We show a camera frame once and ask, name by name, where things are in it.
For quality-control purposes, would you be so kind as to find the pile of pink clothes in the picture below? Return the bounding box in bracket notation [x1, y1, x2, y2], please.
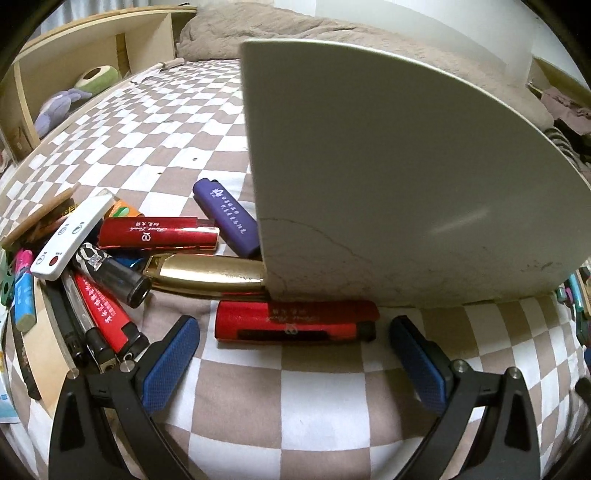
[540, 88, 591, 134]

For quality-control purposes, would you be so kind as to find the blue white paper packet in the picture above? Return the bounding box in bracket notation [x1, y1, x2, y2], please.
[0, 360, 19, 423]

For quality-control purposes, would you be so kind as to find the wooden wardrobe shelf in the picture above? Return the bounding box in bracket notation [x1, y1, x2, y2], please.
[526, 55, 591, 176]

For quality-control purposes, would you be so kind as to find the avocado plush toy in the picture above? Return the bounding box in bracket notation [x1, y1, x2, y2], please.
[75, 65, 122, 93]

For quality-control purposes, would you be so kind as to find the green plastic clip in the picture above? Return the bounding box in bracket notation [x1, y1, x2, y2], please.
[0, 258, 17, 305]

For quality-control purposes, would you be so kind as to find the white cardboard box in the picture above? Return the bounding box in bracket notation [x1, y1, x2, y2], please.
[240, 38, 591, 308]

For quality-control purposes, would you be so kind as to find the pile of lighters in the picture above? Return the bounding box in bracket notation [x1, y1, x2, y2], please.
[9, 178, 267, 377]

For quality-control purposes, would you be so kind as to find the brown white checkered bedsheet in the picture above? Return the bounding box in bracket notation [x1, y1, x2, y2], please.
[0, 58, 591, 480]

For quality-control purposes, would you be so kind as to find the white rectangular device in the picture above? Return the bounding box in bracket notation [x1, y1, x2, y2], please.
[31, 194, 114, 281]

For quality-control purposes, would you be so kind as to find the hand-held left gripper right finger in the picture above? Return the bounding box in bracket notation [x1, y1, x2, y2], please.
[389, 316, 541, 480]

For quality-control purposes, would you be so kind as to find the small cardboard box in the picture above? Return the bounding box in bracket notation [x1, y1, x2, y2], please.
[9, 124, 38, 153]

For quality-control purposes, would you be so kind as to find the purple plush toy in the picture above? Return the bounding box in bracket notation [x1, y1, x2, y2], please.
[34, 88, 95, 139]

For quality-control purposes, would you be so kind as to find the wooden bedside shelf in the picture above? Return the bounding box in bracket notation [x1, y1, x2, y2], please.
[0, 4, 197, 181]

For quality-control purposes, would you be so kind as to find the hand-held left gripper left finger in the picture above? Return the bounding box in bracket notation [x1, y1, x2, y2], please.
[50, 316, 200, 480]

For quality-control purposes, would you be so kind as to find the pale blue curtain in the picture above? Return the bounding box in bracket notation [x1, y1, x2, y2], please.
[44, 0, 148, 33]

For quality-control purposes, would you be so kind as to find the beige quilted blanket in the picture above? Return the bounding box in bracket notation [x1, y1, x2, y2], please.
[178, 4, 555, 134]

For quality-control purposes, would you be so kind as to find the red lighter with black end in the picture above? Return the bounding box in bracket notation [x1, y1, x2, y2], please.
[215, 300, 380, 344]

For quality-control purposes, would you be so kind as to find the heap of lighters and trinkets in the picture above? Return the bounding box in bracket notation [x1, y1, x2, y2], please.
[556, 268, 591, 370]

